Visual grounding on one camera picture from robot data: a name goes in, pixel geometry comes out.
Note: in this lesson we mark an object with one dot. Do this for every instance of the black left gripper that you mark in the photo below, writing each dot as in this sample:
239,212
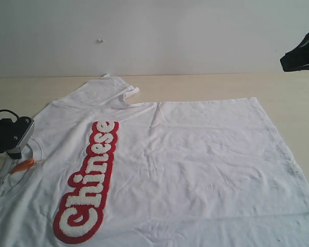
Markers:
1,139

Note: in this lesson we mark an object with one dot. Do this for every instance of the white t-shirt red lettering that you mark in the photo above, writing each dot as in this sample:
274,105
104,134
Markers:
110,173

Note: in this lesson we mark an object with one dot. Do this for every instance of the orange neck label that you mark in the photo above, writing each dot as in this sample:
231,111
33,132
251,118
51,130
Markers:
23,166

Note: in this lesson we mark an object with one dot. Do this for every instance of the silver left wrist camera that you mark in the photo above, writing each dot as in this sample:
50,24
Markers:
26,126

